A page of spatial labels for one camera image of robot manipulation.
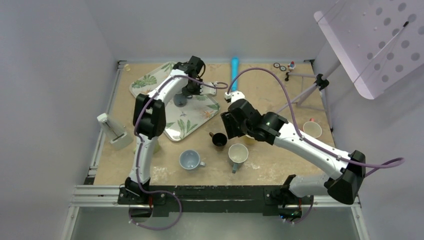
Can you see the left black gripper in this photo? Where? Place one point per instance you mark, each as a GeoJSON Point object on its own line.
{"type": "Point", "coordinates": [185, 92]}

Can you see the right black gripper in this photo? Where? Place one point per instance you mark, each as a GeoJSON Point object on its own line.
{"type": "Point", "coordinates": [229, 123]}

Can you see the blue grey textured mug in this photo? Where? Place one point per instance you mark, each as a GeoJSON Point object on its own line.
{"type": "Point", "coordinates": [180, 100]}

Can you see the brown small mug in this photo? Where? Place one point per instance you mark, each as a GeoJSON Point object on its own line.
{"type": "Point", "coordinates": [218, 139]}

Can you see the dark grey mug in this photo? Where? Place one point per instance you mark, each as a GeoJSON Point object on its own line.
{"type": "Point", "coordinates": [237, 155]}

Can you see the light grey mug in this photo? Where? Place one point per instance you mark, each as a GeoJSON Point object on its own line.
{"type": "Point", "coordinates": [190, 160]}

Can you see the light green mug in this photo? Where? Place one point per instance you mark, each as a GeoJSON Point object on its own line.
{"type": "Point", "coordinates": [156, 148]}

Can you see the pink mug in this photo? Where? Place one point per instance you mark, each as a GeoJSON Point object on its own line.
{"type": "Point", "coordinates": [312, 128]}

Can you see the yellow mug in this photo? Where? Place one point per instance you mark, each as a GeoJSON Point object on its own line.
{"type": "Point", "coordinates": [249, 140]}

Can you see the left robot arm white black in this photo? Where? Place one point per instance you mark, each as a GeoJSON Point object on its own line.
{"type": "Point", "coordinates": [149, 121]}

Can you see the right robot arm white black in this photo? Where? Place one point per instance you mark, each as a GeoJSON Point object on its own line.
{"type": "Point", "coordinates": [343, 172]}

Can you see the leaf pattern serving tray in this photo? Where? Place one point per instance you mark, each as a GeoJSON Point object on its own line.
{"type": "Point", "coordinates": [180, 121]}

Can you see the blue cylinder tube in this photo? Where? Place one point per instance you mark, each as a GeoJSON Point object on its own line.
{"type": "Point", "coordinates": [234, 72]}

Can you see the small red white figurine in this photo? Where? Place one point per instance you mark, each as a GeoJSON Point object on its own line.
{"type": "Point", "coordinates": [291, 66]}

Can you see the white tripod stand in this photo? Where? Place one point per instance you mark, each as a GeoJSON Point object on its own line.
{"type": "Point", "coordinates": [321, 83]}

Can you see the perforated translucent panel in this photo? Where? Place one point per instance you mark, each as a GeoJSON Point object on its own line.
{"type": "Point", "coordinates": [378, 42]}

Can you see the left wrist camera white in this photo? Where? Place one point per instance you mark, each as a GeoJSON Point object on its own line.
{"type": "Point", "coordinates": [208, 89]}

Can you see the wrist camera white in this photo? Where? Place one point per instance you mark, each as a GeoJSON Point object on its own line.
{"type": "Point", "coordinates": [208, 89]}
{"type": "Point", "coordinates": [231, 97]}

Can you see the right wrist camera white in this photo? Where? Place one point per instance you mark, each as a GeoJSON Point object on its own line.
{"type": "Point", "coordinates": [231, 97]}

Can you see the black ring markers right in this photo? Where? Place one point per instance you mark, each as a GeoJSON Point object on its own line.
{"type": "Point", "coordinates": [279, 66]}

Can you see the white clamp bracket left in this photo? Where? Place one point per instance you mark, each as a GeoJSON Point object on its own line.
{"type": "Point", "coordinates": [116, 132]}

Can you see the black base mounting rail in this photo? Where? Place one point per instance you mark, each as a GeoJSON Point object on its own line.
{"type": "Point", "coordinates": [268, 200]}

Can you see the aluminium frame rail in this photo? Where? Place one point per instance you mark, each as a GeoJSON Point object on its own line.
{"type": "Point", "coordinates": [343, 172]}

